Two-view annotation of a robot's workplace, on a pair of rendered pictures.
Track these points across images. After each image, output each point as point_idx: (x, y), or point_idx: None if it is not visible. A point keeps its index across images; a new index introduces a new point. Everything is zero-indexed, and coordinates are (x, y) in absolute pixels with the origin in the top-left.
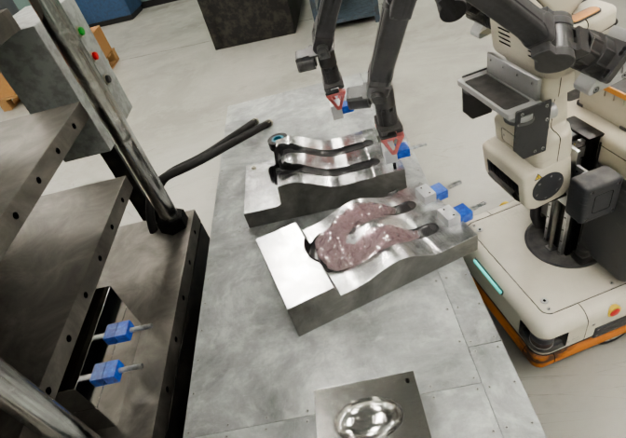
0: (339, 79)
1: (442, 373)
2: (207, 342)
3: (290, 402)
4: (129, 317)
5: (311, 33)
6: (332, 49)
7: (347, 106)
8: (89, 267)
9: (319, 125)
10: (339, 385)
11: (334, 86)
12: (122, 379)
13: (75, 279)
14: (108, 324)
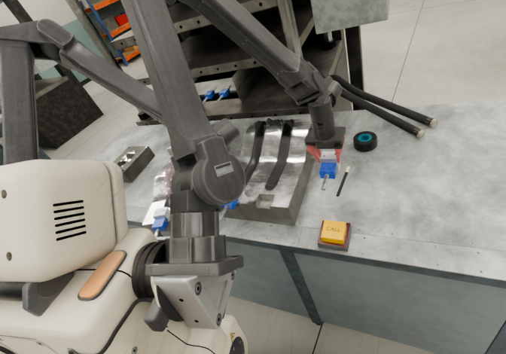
0: (317, 138)
1: (126, 193)
2: (210, 123)
3: (165, 148)
4: (235, 95)
5: (317, 70)
6: (313, 105)
7: (320, 167)
8: (226, 63)
9: (388, 176)
10: (141, 152)
11: (306, 135)
12: (215, 103)
13: (222, 62)
14: (220, 85)
